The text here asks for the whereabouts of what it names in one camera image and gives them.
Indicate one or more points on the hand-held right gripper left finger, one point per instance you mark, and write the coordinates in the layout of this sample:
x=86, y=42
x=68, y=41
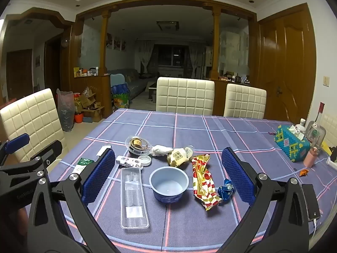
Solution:
x=98, y=174

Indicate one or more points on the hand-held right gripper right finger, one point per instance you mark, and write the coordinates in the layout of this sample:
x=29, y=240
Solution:
x=237, y=174

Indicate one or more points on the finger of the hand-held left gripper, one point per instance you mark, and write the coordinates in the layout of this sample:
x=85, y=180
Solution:
x=51, y=151
x=16, y=143

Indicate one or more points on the green white packet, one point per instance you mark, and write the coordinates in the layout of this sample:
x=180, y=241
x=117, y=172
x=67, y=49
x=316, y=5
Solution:
x=83, y=164

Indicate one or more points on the blue candy wrapper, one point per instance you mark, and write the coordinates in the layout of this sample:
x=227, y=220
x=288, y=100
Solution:
x=226, y=189

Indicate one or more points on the white paper strip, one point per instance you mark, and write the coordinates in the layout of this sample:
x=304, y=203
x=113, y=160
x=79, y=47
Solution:
x=101, y=150

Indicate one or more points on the small white printed pack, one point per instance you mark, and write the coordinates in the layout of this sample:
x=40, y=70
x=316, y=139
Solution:
x=126, y=161

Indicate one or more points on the red gold foil wrapper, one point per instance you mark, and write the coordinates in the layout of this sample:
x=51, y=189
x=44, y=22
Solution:
x=202, y=179

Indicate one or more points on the white bottle cap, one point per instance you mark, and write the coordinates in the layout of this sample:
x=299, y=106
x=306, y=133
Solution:
x=144, y=160

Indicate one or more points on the round clear plastic container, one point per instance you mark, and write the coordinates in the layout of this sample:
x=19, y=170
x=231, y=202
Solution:
x=138, y=145

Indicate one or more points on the clear plastic tray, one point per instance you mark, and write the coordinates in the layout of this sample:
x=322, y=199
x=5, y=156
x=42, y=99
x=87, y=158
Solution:
x=134, y=216

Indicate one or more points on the gold snack packet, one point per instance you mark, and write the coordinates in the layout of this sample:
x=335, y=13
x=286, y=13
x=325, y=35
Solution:
x=177, y=158

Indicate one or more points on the white tissue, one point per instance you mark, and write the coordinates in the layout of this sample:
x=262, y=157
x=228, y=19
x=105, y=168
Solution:
x=162, y=150

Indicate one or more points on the blue plastic bowl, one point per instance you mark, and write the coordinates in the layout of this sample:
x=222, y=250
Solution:
x=168, y=189

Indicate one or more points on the cream quilted dining chair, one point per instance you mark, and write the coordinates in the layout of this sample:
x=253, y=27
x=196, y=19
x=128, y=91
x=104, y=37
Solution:
x=184, y=97
x=31, y=121
x=244, y=100

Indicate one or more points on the clear plastic bag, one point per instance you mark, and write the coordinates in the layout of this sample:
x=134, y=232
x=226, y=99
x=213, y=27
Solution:
x=65, y=110

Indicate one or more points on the orange bucket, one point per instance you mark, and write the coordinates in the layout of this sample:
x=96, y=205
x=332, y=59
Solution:
x=79, y=117

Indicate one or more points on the open cardboard box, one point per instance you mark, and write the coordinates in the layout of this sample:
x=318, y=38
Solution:
x=87, y=98
x=94, y=113

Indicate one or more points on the blue beaded tissue box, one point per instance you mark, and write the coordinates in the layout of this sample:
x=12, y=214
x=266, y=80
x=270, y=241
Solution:
x=292, y=145

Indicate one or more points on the small orange object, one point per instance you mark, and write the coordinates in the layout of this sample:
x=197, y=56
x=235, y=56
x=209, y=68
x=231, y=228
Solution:
x=304, y=173

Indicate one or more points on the dark wooden door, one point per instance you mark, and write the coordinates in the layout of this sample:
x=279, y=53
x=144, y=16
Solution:
x=18, y=73

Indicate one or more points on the blue plaid tablecloth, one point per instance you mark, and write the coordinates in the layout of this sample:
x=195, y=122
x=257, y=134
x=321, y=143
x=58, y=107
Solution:
x=184, y=221

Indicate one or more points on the pink small bottle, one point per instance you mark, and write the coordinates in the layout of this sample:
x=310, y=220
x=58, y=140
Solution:
x=310, y=158

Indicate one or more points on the wooden partition cabinet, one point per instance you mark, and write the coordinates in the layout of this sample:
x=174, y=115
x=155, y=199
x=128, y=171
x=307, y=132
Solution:
x=100, y=89

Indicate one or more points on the colourful woven bag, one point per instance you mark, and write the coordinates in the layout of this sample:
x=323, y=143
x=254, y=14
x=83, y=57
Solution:
x=120, y=97

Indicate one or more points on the white small bottle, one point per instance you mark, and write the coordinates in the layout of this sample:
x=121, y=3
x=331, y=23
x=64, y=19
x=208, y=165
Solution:
x=302, y=126

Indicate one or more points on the row of small bottles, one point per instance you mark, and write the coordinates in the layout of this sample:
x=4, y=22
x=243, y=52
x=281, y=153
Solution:
x=84, y=72

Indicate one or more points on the glass jar with lid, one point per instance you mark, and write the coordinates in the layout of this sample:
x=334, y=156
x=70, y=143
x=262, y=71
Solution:
x=315, y=133

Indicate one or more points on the light blue chair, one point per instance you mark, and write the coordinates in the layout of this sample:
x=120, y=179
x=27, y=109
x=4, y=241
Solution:
x=117, y=80

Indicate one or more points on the coffee table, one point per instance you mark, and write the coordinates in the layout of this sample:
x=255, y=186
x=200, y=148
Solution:
x=152, y=91

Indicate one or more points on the grey sofa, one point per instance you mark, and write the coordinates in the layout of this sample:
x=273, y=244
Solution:
x=134, y=81

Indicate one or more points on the clear bottle with red cap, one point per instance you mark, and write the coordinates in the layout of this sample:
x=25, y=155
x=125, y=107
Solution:
x=320, y=113

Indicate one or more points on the wooden double door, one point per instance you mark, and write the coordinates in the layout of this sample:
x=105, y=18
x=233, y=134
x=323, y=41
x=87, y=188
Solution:
x=284, y=63

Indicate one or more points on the patterned curtain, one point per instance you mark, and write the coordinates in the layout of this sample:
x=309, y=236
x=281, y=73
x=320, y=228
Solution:
x=144, y=55
x=196, y=60

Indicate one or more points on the dark window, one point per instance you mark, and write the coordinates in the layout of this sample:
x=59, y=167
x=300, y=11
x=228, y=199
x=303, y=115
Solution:
x=171, y=55

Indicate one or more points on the ceiling lamp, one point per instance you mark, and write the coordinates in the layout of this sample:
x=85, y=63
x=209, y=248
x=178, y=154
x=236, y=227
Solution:
x=167, y=25

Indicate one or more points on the small framed wall picture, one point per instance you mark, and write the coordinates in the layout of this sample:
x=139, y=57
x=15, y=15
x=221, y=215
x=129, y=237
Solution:
x=38, y=61

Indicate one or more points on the wall pictures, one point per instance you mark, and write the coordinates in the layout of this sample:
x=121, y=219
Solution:
x=115, y=43

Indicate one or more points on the white wall switch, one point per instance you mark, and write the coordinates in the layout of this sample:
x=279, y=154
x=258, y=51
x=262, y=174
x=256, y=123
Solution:
x=326, y=81

